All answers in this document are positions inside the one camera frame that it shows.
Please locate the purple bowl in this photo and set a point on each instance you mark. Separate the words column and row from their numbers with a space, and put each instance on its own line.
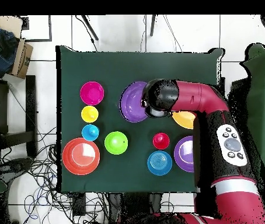
column 131, row 102
column 183, row 154

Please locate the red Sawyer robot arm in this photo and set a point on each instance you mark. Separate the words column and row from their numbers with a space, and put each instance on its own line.
column 204, row 98

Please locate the green bowl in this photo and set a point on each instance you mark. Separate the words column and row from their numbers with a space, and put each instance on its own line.
column 116, row 142

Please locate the red cup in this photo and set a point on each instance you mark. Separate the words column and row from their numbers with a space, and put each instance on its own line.
column 161, row 141

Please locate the blue cup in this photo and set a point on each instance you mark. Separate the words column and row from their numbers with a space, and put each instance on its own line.
column 90, row 132

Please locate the yellow cup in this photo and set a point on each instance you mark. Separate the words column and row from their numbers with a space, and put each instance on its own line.
column 89, row 114

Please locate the blue bowl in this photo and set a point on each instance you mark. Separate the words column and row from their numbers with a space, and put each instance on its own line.
column 159, row 162

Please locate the pink bowl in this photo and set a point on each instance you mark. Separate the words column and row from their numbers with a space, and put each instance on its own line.
column 92, row 93

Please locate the large yellow bowl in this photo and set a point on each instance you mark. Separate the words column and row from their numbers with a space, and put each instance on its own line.
column 185, row 120

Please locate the dark green tablecloth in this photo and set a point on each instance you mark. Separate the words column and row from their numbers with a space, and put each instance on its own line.
column 137, row 67

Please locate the orange-red bowl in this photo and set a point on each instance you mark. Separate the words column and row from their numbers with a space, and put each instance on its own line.
column 81, row 156

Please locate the black stand leg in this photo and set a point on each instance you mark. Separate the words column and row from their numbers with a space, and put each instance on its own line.
column 153, row 25
column 90, row 28

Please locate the black wheeled base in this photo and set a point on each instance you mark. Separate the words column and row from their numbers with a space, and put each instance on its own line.
column 13, row 168

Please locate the cardboard box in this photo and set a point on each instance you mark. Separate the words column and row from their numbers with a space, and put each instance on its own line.
column 21, row 58

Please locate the blue clothing pile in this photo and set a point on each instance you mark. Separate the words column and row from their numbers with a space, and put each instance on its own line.
column 3, row 51

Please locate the beige cardboard sheet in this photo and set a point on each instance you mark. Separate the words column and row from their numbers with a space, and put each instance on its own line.
column 8, row 25

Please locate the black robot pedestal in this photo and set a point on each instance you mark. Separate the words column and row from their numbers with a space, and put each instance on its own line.
column 137, row 205

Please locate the black metal frame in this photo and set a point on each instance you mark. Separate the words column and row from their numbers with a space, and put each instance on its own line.
column 31, row 105

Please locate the white board black frame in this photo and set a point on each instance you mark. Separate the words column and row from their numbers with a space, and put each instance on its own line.
column 36, row 28

